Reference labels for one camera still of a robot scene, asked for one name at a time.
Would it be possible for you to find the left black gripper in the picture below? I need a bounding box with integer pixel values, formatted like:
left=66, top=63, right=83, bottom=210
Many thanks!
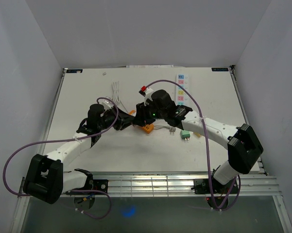
left=98, top=105, right=135, bottom=131

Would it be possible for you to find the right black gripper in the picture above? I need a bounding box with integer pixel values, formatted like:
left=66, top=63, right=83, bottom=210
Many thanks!
left=132, top=99, right=166, bottom=128

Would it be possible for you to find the orange power strip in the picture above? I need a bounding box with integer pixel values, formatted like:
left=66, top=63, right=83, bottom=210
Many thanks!
left=129, top=110, right=154, bottom=134

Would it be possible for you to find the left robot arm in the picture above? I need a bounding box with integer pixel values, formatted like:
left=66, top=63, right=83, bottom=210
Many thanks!
left=23, top=104, right=134, bottom=204

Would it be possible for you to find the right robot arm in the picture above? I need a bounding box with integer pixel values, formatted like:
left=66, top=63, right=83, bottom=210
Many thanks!
left=133, top=87, right=263, bottom=193

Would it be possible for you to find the white multicolour power strip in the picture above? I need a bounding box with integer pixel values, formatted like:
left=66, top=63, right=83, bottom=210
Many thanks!
left=175, top=73, right=191, bottom=107

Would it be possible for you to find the green charger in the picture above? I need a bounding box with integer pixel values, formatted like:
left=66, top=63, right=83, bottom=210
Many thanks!
left=180, top=130, right=190, bottom=141

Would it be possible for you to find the orange strip white cable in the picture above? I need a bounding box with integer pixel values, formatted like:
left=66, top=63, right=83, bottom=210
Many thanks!
left=111, top=81, right=128, bottom=112

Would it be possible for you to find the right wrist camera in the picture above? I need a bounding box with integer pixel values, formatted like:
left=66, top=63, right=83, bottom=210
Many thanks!
left=139, top=86, right=155, bottom=106

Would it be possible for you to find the white strip cable with plug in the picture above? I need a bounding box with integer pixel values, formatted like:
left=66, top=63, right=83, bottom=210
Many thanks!
left=152, top=122, right=177, bottom=134

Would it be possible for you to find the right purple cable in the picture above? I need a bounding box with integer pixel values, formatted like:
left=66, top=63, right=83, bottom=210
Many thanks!
left=145, top=79, right=241, bottom=212

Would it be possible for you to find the purple cable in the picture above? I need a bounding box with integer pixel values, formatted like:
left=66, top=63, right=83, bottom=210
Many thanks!
left=145, top=79, right=241, bottom=212
left=2, top=97, right=120, bottom=220

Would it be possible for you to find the aluminium rail frame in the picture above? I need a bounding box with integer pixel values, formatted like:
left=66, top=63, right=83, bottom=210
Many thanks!
left=12, top=67, right=292, bottom=233

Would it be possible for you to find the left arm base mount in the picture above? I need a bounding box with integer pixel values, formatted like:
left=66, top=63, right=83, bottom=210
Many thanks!
left=62, top=168, right=108, bottom=195

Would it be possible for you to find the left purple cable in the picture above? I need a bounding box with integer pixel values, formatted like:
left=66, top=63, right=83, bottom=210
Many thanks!
left=2, top=97, right=120, bottom=220

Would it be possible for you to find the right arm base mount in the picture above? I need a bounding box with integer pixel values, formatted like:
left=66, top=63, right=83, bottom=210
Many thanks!
left=191, top=177, right=239, bottom=194

